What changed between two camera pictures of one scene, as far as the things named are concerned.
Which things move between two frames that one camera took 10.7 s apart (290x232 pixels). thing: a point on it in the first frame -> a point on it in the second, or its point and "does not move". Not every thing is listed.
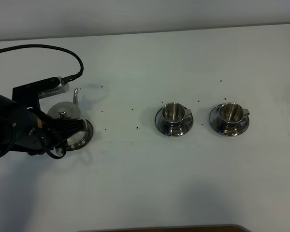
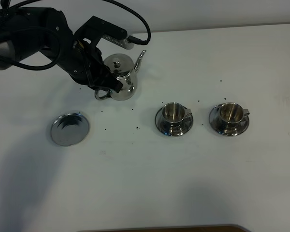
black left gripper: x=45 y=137 -> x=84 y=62
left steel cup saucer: x=187 y=124 does not move
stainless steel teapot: x=69 y=110 -> x=122 y=66
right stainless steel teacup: x=231 y=114 does not move
